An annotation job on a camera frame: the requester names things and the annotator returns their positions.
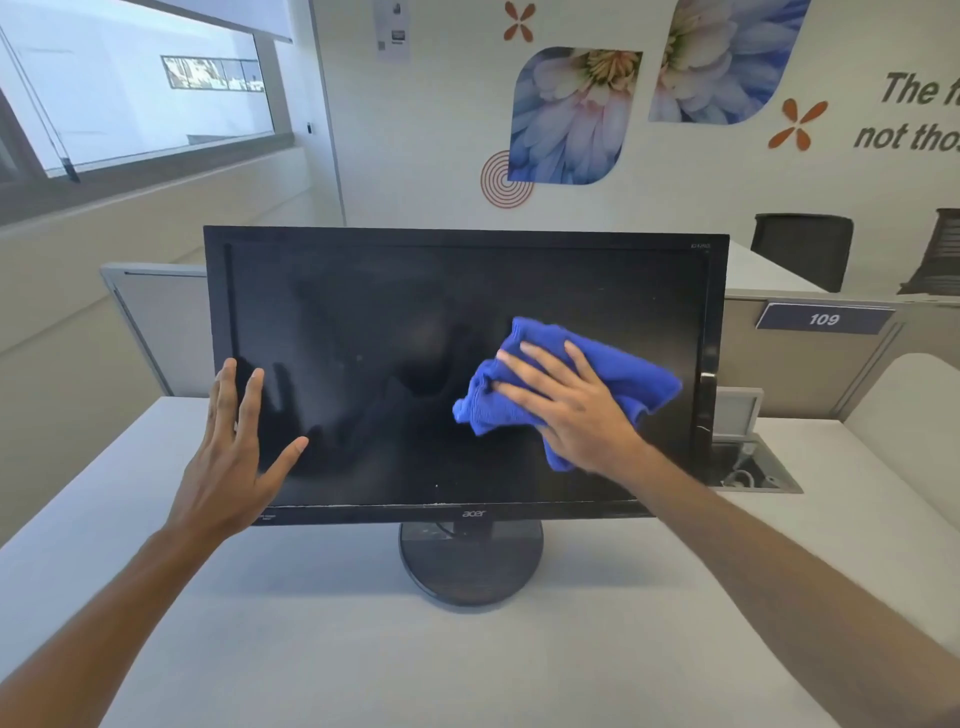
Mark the grey side partition panel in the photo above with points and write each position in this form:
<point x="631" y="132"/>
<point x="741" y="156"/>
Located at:
<point x="165" y="330"/>

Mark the person's left forearm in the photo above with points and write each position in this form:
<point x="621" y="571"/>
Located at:
<point x="90" y="630"/>

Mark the person's right forearm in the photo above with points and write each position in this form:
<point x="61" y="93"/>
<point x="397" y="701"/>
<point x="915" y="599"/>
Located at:
<point x="787" y="592"/>

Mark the grey framed window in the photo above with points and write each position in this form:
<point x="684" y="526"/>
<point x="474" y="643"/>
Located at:
<point x="135" y="97"/>

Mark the person's right hand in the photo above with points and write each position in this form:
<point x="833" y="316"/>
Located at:
<point x="585" y="420"/>

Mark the black acer monitor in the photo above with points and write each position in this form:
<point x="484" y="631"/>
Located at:
<point x="375" y="337"/>

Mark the white paper wall notice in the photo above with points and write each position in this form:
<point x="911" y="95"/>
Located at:
<point x="391" y="26"/>

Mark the beige cubicle partition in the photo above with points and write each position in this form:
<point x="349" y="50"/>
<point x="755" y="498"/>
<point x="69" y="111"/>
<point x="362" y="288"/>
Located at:
<point x="795" y="367"/>
<point x="930" y="337"/>

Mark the person's left hand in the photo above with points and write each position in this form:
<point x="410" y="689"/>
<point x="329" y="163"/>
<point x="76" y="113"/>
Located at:
<point x="225" y="472"/>

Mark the blue flower wall decal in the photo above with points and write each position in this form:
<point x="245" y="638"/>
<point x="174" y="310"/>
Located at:
<point x="570" y="120"/>

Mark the white roller blind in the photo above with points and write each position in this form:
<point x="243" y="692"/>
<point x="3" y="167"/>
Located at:
<point x="240" y="15"/>

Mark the blue microfiber cloth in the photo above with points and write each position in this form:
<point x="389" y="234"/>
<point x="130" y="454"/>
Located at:
<point x="637" y="375"/>

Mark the black mesh office chair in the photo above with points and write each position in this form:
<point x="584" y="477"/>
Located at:
<point x="802" y="247"/>

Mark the black slatted office chair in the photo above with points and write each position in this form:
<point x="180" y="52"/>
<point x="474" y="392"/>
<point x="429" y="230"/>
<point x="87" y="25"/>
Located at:
<point x="937" y="255"/>

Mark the blind pull wand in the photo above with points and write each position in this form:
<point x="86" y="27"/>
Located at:
<point x="69" y="171"/>

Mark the blue number sign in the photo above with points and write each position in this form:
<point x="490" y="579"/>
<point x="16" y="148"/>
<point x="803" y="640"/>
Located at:
<point x="823" y="319"/>

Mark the orange petal wall decal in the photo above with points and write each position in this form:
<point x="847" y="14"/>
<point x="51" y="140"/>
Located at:
<point x="519" y="20"/>

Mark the frosted desk divider panel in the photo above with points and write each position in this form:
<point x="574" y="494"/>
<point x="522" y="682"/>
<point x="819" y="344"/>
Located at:
<point x="915" y="427"/>

